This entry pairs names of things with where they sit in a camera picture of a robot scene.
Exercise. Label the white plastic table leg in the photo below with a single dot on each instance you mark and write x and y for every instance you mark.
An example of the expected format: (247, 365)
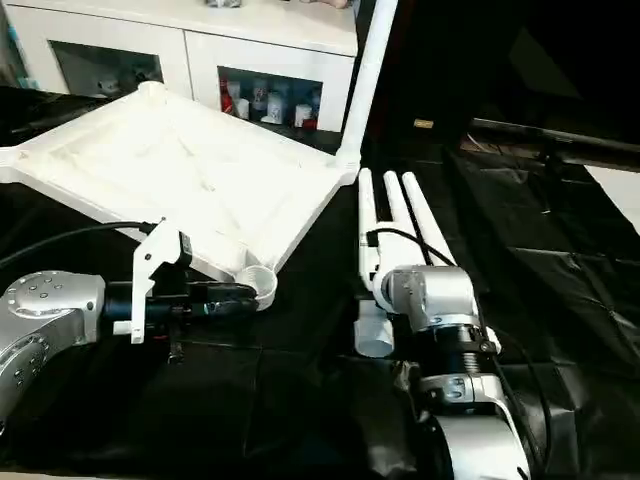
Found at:
(396, 205)
(365, 80)
(368, 230)
(425, 215)

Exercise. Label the white glass-door cabinet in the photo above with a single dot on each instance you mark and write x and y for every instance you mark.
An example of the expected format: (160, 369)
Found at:
(200, 35)

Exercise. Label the white plastic table top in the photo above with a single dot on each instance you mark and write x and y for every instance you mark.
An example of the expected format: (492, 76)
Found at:
(190, 170)

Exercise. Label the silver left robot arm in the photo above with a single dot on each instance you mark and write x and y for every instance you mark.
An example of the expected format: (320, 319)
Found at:
(40, 320)

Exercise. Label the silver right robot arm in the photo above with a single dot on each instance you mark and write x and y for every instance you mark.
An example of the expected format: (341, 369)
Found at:
(450, 380)

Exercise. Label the black metal rail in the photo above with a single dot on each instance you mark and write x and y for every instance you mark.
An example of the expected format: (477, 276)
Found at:
(560, 138)

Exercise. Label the white board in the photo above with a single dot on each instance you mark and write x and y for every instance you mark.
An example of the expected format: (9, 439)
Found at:
(620, 195)

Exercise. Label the black mat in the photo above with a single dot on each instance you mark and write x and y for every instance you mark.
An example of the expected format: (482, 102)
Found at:
(560, 300)

